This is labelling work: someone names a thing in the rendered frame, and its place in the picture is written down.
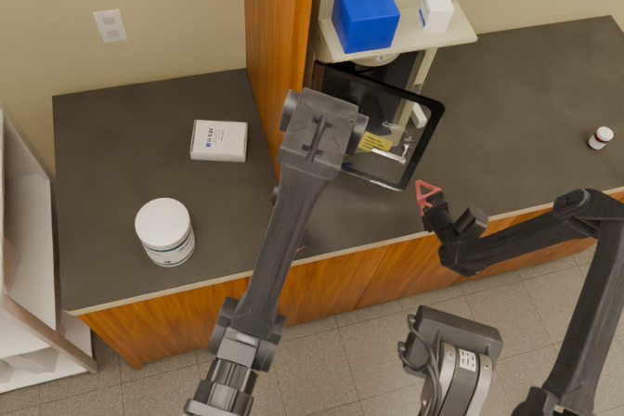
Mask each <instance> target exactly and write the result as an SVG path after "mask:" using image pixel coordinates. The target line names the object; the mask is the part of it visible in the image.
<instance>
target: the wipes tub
mask: <svg viewBox="0 0 624 416"><path fill-rule="evenodd" d="M135 225H136V233H137V235H138V237H139V238H140V240H141V242H142V244H143V246H144V248H145V250H146V252H147V254H148V256H149V258H150V259H151V260H152V261H153V262H154V263H156V264H158V265H160V266H163V267H174V266H177V265H180V264H182V263H184V262H185V261H186V260H188V259H189V257H190V256H191V255H192V253H193V251H194V247H195V237H194V233H193V229H192V225H191V222H190V218H189V213H188V210H187V209H186V207H185V206H184V205H183V204H182V203H181V202H179V201H176V200H174V199H169V198H160V199H156V200H153V201H150V202H148V203H147V204H145V205H144V206H143V207H142V208H141V209H140V211H139V212H138V214H137V216H136V223H135Z"/></svg>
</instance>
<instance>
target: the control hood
mask: <svg viewBox="0 0 624 416"><path fill-rule="evenodd" d="M452 5H453V7H454V12H453V14H452V17H451V19H450V22H449V24H448V27H447V29H446V31H445V32H423V31H422V28H421V25H420V22H419V20H418V17H417V15H418V13H419V10H420V6H416V7H409V8H402V9H399V12H400V18H399V21H398V26H397V27H396V32H395V36H394V39H393V42H392V45H391V47H389V48H383V49H376V50H370V51H363V52H357V53H350V54H345V52H344V51H343V48H342V46H341V43H340V41H339V38H338V36H337V33H336V31H335V29H334V27H333V24H332V18H329V19H320V20H319V21H318V31H317V38H316V45H315V55H316V58H317V59H318V61H326V62H332V63H335V62H342V61H348V60H355V59H366V58H373V57H380V56H385V55H392V54H398V53H405V52H410V51H417V50H424V49H430V48H436V47H442V46H455V45H460V44H467V43H473V42H475V41H476V40H477V39H478V38H477V36H476V35H475V32H474V30H473V28H472V27H471V25H470V23H469V21H468V20H467V18H466V17H465V15H464V14H463V12H462V9H461V7H460V6H459V4H458V3H457V2H452Z"/></svg>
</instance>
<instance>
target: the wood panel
mask: <svg viewBox="0 0 624 416"><path fill-rule="evenodd" d="M311 4H312V0H244V14H245V44H246V69H247V72H248V75H249V79H250V82H251V86H252V89H253V95H254V98H255V102H256V106H257V109H258V112H259V115H260V119H261V123H262V125H263V129H264V133H265V136H266V143H267V145H268V149H269V152H270V156H271V160H272V162H273V166H274V170H275V173H276V177H277V180H278V182H280V165H281V163H278V162H276V158H277V155H278V152H279V148H280V144H281V141H282V139H283V137H284V135H285V132H282V131H280V130H279V126H280V116H281V112H282V107H283V105H284V102H285V99H286V97H287V95H288V93H289V89H291V90H294V91H297V92H300V93H302V88H303V80H304V71H305V63H306V47H307V38H308V30H309V21H310V12H311Z"/></svg>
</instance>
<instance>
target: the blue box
mask: <svg viewBox="0 0 624 416"><path fill-rule="evenodd" d="M399 18H400V12H399V10H398V8H397V5H396V3H395V1H394V0H334V2H333V9H332V14H331V21H332V24H333V27H334V29H335V31H336V33H337V36H338V38H339V41H340V43H341V46H342V48H343V51H344V53H345V54H350V53H357V52H363V51H370V50H376V49H383V48H389V47H391V45H392V42H393V39H394V36H395V32H396V29H397V26H398V21H399Z"/></svg>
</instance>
